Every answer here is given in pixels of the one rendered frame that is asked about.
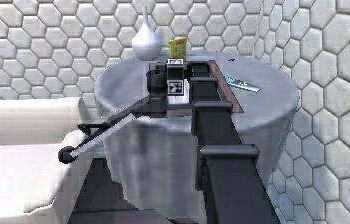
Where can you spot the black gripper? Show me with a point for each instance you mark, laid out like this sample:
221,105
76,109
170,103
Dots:
156,80

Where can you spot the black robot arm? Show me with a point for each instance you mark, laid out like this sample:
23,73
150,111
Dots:
226,160

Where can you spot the round table with white cloth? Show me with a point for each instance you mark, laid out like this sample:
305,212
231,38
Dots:
169,160

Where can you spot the white vase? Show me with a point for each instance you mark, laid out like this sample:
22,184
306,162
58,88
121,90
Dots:
146,41

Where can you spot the white sofa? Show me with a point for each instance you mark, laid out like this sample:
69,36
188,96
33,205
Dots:
19,166

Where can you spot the yellow box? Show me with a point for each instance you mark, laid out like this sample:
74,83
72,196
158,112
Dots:
177,48

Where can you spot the blue grey remote control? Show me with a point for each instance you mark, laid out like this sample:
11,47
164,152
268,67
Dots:
243,85

